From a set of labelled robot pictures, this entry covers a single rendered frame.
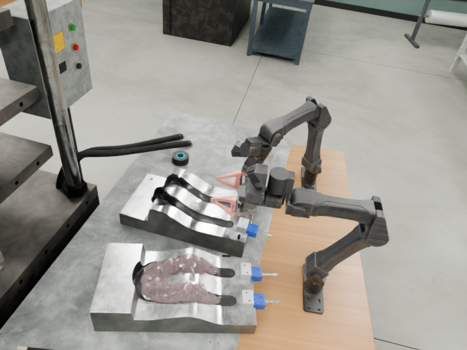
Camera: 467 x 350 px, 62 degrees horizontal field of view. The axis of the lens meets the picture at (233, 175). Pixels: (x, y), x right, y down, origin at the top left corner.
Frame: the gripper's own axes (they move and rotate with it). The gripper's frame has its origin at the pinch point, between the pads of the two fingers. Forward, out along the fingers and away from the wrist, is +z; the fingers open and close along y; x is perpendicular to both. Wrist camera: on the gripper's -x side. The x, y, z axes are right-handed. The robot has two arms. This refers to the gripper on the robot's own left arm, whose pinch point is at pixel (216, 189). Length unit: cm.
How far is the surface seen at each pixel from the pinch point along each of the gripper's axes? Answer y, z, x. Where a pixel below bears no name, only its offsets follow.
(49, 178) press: -35, 78, 40
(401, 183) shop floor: -176, -135, 122
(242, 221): -15.6, -9.3, 28.4
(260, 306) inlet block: 14.7, -19.2, 34.2
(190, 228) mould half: -10.9, 9.8, 31.2
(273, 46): -407, -14, 109
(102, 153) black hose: -41, 54, 26
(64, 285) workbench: 16, 47, 39
